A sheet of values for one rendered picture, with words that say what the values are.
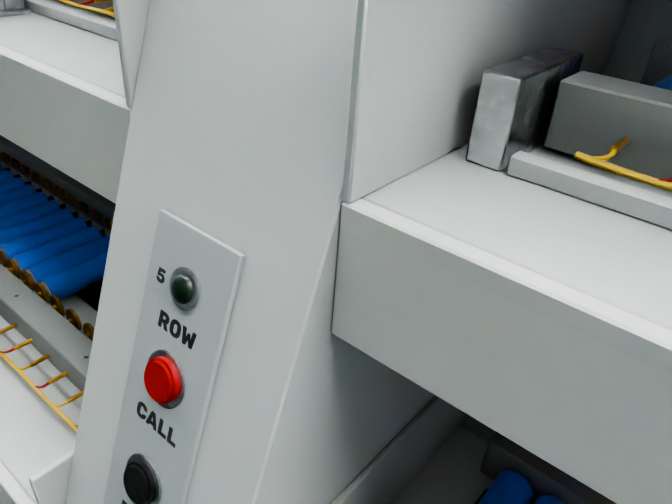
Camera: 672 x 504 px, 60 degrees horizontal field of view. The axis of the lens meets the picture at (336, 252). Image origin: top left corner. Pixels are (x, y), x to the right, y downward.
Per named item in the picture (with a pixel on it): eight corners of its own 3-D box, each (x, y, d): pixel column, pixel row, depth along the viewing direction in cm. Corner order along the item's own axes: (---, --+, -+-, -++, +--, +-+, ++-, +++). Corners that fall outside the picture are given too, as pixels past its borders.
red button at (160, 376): (166, 414, 19) (175, 373, 19) (138, 390, 20) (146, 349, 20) (190, 405, 20) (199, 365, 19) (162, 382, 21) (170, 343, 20)
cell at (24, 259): (105, 250, 46) (23, 284, 42) (92, 242, 47) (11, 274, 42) (101, 230, 45) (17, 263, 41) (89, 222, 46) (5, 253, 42)
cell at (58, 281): (135, 271, 44) (52, 309, 39) (121, 261, 45) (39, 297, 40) (132, 251, 43) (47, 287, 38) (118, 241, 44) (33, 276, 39)
